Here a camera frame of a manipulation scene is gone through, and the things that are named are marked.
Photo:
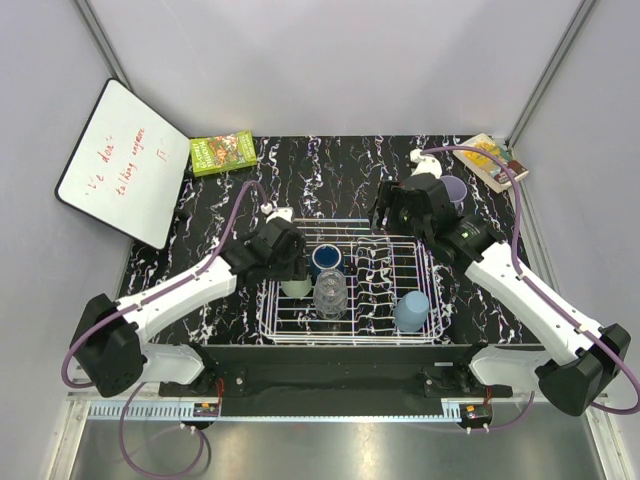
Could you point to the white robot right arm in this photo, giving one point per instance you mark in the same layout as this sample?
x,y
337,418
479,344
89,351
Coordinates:
x,y
579,358

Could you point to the light blue plastic cup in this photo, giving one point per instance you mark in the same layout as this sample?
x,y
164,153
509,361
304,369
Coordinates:
x,y
411,312

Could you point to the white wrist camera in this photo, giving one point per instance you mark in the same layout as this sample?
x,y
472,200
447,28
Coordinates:
x,y
274,214
425,164

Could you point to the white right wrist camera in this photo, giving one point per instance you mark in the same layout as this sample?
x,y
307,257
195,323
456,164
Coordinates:
x,y
425,164

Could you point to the white wire dish rack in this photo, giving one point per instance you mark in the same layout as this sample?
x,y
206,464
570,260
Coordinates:
x,y
380,270

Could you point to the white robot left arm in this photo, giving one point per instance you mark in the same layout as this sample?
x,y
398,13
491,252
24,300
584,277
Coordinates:
x,y
113,341

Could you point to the dark blue ceramic mug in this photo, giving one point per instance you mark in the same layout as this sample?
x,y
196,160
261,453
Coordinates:
x,y
326,257

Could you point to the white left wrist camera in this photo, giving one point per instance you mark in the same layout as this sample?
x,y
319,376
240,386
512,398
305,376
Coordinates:
x,y
274,214

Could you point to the green plastic cup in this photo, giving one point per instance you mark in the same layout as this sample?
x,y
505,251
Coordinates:
x,y
297,289

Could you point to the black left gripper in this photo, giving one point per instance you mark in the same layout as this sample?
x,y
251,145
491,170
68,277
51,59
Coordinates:
x,y
296,267

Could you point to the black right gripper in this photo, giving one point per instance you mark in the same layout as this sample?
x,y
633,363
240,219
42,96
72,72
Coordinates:
x,y
382,201

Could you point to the white slotted cable duct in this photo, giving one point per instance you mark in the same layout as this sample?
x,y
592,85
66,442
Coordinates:
x,y
155,410

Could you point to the clear glass tumbler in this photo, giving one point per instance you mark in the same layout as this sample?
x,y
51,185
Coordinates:
x,y
330,295

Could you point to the lilac plastic cup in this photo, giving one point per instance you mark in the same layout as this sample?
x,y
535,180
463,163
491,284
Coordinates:
x,y
456,190

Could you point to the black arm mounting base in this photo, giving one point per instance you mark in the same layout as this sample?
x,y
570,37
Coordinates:
x,y
343,381

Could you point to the green paperback book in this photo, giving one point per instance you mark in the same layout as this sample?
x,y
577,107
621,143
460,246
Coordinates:
x,y
220,154

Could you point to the white dry-erase board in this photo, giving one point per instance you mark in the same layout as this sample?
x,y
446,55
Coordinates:
x,y
127,167

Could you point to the red paperback book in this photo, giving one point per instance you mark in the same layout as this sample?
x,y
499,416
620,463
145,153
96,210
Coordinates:
x,y
500,176

